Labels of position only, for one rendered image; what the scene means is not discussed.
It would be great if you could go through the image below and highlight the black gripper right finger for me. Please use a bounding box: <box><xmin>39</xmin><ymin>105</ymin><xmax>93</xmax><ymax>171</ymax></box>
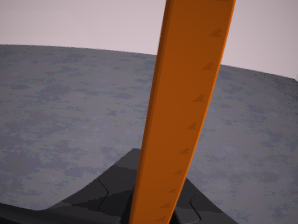
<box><xmin>169</xmin><ymin>177</ymin><xmax>237</xmax><ymax>224</ymax></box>

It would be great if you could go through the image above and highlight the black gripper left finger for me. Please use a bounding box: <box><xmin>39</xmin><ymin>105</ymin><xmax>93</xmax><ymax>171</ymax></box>
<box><xmin>0</xmin><ymin>148</ymin><xmax>141</xmax><ymax>224</ymax></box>

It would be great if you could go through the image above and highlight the orange handle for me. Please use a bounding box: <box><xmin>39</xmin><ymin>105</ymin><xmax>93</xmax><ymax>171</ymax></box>
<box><xmin>129</xmin><ymin>0</ymin><xmax>237</xmax><ymax>224</ymax></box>

